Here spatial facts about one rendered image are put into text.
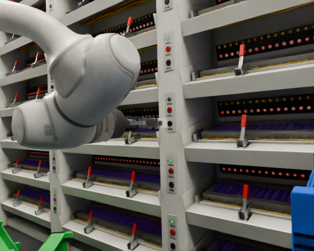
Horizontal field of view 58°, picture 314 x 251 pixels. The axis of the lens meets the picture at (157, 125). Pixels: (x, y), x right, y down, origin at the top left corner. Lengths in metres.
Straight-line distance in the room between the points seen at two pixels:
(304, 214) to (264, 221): 0.61
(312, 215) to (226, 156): 0.61
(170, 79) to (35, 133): 0.49
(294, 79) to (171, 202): 0.51
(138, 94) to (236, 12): 0.41
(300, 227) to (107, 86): 0.35
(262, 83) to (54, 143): 0.51
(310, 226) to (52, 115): 0.46
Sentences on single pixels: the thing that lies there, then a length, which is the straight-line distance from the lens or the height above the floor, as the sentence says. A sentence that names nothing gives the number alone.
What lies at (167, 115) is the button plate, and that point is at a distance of 0.89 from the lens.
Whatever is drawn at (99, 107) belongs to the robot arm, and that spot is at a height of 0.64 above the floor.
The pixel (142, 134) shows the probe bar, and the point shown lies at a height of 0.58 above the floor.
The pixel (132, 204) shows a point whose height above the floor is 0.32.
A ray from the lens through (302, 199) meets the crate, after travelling 0.21.
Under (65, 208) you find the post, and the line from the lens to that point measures 1.45.
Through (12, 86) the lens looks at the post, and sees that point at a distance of 2.07.
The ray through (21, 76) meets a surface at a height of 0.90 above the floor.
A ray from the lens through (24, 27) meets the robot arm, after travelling 0.55.
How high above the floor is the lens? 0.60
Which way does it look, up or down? level
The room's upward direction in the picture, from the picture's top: 1 degrees counter-clockwise
